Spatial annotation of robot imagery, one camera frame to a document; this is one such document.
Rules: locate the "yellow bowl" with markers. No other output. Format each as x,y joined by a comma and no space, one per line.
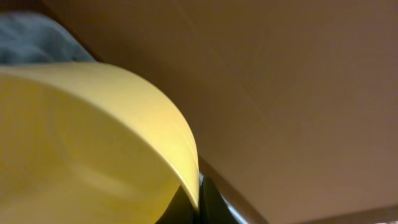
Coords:
91,143

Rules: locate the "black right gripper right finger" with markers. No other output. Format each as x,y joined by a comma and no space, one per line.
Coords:
212,207

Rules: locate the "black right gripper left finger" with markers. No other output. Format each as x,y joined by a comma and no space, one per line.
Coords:
179,210

